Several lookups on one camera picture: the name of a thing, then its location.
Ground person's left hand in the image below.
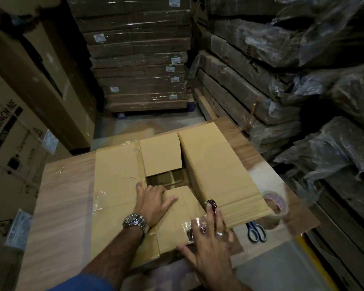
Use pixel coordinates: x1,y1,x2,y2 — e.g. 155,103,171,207
134,182,178,229

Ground person's right hand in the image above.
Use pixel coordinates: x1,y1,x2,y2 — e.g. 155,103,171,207
177,207,235,285

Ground clear tape piece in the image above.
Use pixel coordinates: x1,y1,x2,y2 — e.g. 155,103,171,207
186,216,208,243

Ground brown cardboard box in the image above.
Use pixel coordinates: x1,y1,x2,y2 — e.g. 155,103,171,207
90,122,273,270

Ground person's left forearm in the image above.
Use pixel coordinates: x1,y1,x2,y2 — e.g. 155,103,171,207
77,226,144,280

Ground person's right forearm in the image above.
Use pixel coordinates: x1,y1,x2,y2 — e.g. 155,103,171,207
212,274,252,291

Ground silver metal wristwatch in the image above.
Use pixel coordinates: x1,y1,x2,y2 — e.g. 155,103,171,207
122,213,150,237

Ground clear packing tape roll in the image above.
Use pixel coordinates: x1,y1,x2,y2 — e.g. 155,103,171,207
261,190,289,223

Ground white shipping label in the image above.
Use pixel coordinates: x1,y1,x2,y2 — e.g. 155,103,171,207
4,208,33,249
42,129,59,155

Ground wooden plank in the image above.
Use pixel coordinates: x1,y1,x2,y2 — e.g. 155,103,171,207
194,88,219,121

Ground blue shirt sleeve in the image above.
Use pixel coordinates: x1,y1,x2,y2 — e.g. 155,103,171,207
47,271,116,291

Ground large printed cardboard box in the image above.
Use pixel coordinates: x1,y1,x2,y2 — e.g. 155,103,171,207
0,62,73,291

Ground stack of wrapped flat cartons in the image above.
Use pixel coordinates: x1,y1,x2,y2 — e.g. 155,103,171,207
66,0,192,113

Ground tall plain cardboard box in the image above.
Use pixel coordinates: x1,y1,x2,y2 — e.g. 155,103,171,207
0,0,97,152

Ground stack of plastic-wrapped flat packages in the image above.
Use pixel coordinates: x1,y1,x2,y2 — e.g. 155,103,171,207
189,0,364,291

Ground blue handled scissors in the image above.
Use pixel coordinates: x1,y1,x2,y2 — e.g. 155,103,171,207
246,221,267,243

